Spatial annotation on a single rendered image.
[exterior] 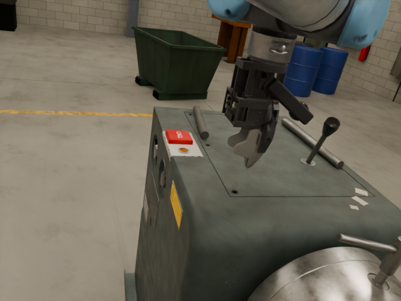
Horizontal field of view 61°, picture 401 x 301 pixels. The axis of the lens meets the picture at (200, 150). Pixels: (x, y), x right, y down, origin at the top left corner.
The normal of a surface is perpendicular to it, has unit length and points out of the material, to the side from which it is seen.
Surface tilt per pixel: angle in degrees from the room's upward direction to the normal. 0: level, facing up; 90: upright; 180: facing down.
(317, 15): 134
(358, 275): 4
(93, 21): 90
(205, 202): 0
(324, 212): 16
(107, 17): 90
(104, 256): 0
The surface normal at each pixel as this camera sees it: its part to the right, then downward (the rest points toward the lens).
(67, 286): 0.17, -0.89
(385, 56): -0.92, 0.01
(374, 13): 0.72, 0.41
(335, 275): -0.14, -0.86
